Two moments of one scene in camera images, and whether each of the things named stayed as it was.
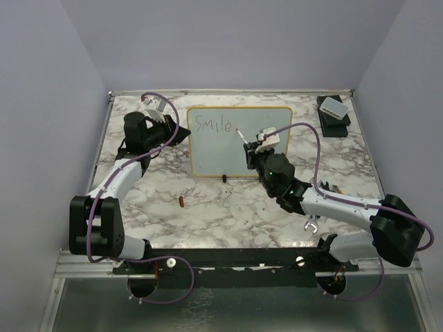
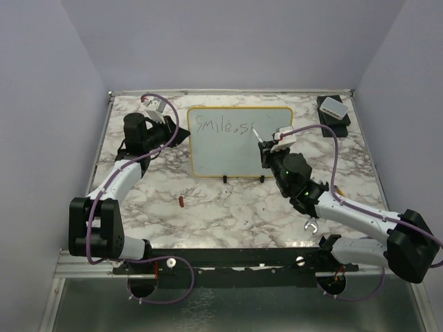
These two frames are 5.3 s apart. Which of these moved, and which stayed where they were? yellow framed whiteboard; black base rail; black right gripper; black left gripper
Moved: black right gripper
Stayed: black base rail; black left gripper; yellow framed whiteboard
